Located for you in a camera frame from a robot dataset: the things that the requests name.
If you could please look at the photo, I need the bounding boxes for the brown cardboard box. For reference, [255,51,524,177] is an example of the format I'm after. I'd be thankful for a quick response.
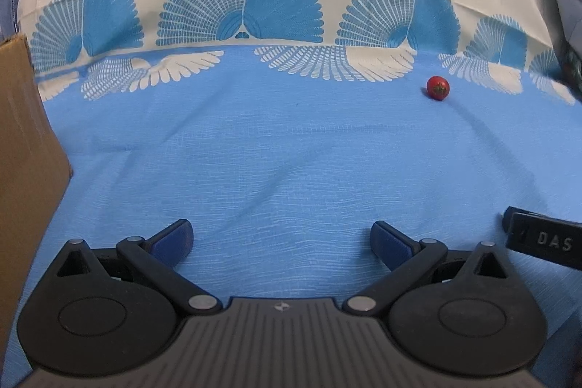
[0,32,73,352]

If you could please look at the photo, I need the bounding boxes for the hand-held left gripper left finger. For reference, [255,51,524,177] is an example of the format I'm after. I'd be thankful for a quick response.
[49,218,223,317]

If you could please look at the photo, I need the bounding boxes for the blue cream fan-print blanket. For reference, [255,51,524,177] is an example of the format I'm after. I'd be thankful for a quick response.
[11,0,582,388]

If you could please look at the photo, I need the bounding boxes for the red cherry tomato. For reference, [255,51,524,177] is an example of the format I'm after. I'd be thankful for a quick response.
[426,75,451,101]

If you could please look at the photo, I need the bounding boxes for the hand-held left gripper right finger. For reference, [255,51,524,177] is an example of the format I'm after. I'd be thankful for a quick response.
[343,221,518,317]

